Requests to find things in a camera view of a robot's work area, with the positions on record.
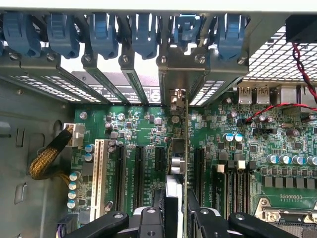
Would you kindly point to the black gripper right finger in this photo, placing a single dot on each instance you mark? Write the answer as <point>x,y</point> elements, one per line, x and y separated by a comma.
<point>208,223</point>

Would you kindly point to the black RAM slot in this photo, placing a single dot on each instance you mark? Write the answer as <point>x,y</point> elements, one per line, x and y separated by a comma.
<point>231,193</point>
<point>239,193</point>
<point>247,191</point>

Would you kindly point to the silver USB port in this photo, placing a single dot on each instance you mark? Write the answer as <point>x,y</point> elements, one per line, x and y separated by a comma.
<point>245,95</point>
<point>263,95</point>

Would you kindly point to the silver CPU socket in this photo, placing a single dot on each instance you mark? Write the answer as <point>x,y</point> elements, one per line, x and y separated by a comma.
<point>284,218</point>

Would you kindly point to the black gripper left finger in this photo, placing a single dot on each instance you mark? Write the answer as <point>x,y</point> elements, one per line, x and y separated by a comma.
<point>148,223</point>

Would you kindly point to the silver perforated slot cover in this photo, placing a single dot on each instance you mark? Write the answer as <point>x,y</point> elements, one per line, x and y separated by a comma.
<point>74,84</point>
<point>37,86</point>
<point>213,89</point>

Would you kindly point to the white expansion slot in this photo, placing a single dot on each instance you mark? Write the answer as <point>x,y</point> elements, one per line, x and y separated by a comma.
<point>98,178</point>

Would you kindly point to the short black expansion slot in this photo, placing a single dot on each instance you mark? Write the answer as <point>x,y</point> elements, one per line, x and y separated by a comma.
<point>160,158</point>

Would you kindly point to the green motherboard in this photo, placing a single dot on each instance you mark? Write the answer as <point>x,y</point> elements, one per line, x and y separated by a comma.
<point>272,138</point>

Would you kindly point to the white power connector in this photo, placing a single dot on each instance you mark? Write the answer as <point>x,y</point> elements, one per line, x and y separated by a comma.
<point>76,135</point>

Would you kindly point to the long black expansion slot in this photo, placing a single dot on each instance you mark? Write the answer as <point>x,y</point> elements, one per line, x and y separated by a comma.
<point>121,178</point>
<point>140,176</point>
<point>200,173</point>

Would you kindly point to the blue slot retention clip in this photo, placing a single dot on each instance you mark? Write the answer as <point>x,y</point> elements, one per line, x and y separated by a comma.
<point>62,34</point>
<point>231,34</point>
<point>144,32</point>
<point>102,32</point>
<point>21,32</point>
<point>187,27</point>

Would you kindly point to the black case fan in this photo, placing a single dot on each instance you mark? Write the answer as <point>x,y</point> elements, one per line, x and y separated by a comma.
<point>301,28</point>

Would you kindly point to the grey metal PC case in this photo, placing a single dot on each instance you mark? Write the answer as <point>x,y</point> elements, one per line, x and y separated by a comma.
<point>29,111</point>

